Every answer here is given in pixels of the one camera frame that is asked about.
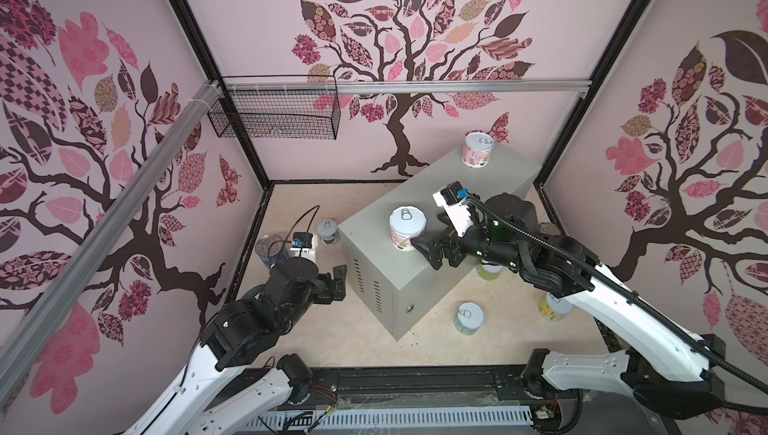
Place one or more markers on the yellow labelled can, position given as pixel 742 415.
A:
pixel 554 309

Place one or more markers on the aluminium rail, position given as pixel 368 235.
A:
pixel 420 85
pixel 35 330

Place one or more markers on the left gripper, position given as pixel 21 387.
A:
pixel 327 294

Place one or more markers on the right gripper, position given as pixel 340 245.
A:
pixel 431 243

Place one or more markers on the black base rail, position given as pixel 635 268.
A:
pixel 481 384

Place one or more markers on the black wire mesh basket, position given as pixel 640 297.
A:
pixel 278 106

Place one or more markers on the grey metal cabinet box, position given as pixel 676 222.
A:
pixel 400 287

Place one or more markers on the green labelled can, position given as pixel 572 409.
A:
pixel 489 272

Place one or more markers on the back aluminium rail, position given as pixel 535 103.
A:
pixel 420 85

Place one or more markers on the left aluminium rail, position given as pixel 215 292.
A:
pixel 35 330

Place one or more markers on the tall blue labelled can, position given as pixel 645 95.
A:
pixel 271 249

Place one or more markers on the black right corner post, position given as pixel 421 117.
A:
pixel 606 62

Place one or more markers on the small light blue can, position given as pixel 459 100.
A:
pixel 328 231

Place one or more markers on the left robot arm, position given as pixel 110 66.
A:
pixel 213 394

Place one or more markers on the black corner frame post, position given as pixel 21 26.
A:
pixel 192 30

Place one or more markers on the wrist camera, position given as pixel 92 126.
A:
pixel 454 200
pixel 303 245

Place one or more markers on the white slotted cable duct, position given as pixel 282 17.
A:
pixel 358 420

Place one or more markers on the pink white labelled can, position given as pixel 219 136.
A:
pixel 406 223

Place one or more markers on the grey teal can front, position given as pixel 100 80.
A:
pixel 469 318

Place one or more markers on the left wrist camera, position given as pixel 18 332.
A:
pixel 303 245

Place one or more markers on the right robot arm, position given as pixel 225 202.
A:
pixel 665 367

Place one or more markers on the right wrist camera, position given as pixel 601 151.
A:
pixel 454 200

